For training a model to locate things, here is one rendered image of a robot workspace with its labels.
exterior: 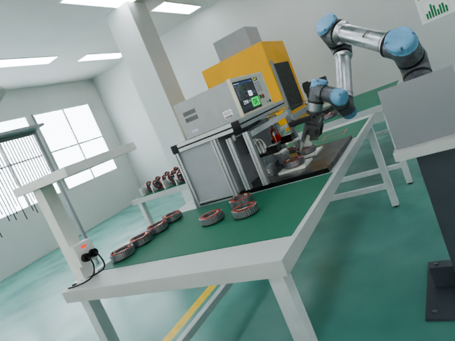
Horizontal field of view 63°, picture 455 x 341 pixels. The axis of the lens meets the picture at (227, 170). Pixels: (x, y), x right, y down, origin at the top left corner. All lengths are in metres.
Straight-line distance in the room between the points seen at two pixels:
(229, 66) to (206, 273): 4.93
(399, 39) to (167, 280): 1.29
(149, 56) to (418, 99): 4.83
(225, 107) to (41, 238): 6.69
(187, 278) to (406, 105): 1.10
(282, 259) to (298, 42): 6.56
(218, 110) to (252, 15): 5.84
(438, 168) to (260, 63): 4.21
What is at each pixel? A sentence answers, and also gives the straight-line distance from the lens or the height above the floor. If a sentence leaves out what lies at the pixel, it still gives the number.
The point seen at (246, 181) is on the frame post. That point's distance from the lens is 1.87.
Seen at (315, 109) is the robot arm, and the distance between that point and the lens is 1.84.
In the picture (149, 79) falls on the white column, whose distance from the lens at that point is 6.08.
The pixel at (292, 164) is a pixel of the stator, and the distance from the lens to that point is 1.91.
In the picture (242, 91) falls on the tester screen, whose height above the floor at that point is 1.24.
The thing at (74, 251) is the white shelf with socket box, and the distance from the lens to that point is 1.63.
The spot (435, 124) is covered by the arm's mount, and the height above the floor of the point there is 0.81.
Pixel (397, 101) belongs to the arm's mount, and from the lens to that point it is 1.70.
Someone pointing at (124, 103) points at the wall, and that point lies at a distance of 9.68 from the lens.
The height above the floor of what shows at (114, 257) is 0.78.
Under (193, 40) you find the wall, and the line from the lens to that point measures 8.32.
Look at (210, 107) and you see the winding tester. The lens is 2.00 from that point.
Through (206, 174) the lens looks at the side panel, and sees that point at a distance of 1.96.
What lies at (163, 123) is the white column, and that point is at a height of 1.43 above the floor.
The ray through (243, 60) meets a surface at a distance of 5.78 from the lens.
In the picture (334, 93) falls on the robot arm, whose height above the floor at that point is 1.06.
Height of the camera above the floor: 1.15
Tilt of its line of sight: 8 degrees down
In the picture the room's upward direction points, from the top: 22 degrees counter-clockwise
